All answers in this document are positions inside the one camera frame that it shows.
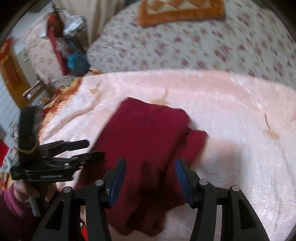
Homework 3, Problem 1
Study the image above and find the dark red fleece garment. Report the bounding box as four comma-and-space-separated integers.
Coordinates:
76, 98, 208, 237

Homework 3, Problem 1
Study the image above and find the magenta sleeve forearm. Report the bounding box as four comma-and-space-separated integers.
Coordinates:
1, 185, 40, 240

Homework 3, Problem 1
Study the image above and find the person's left hand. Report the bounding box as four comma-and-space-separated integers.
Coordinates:
13, 180, 57, 203

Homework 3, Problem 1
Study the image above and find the orange yellow patterned blanket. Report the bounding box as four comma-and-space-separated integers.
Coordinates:
41, 69, 103, 119

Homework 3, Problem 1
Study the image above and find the pink quilted satin bedspread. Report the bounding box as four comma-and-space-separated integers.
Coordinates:
39, 69, 295, 240

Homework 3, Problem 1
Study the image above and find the blue plastic bag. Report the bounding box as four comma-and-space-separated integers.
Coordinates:
67, 50, 90, 77

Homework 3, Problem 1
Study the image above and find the floral covered furniture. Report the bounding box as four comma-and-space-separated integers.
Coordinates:
24, 14, 63, 83

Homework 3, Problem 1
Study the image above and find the beige curtain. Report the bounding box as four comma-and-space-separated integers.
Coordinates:
54, 0, 134, 47

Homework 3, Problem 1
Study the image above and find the floral white bed sheet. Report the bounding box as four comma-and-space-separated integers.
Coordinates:
87, 1, 295, 88

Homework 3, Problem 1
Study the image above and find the orange patterned pillow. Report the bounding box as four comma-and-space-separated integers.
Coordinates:
138, 0, 225, 28

